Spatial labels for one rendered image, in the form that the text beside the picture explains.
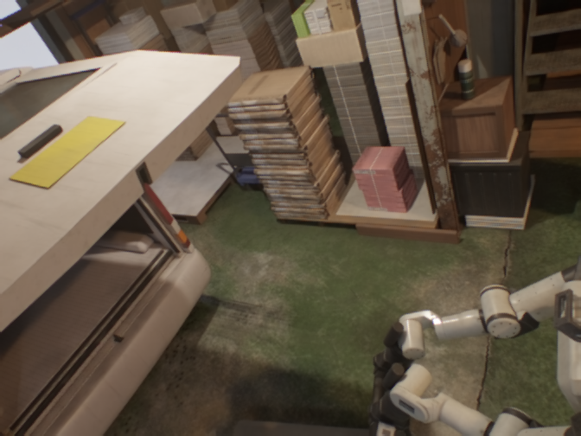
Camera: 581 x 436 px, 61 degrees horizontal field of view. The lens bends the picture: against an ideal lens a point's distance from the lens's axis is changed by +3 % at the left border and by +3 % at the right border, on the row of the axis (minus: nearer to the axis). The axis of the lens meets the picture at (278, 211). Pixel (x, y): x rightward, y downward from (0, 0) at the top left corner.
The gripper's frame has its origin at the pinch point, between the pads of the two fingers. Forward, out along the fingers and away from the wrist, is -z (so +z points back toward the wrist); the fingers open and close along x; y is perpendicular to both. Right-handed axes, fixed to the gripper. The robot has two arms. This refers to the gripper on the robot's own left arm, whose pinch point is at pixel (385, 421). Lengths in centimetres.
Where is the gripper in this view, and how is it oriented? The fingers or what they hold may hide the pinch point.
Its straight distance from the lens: 168.2
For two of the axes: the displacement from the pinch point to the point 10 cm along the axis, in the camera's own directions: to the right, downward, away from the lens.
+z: 1.6, -7.0, -7.0
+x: -9.6, -2.8, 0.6
